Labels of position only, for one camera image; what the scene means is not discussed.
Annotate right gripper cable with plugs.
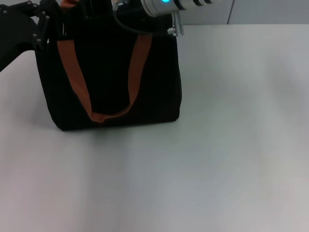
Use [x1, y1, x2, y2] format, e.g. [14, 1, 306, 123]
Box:
[111, 0, 185, 37]

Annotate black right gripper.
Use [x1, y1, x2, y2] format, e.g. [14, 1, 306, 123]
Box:
[57, 0, 145, 41]

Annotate black bag with orange handles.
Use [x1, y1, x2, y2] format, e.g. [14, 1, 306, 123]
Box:
[35, 0, 183, 131]

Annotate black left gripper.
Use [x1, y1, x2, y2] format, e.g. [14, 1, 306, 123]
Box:
[0, 0, 61, 73]

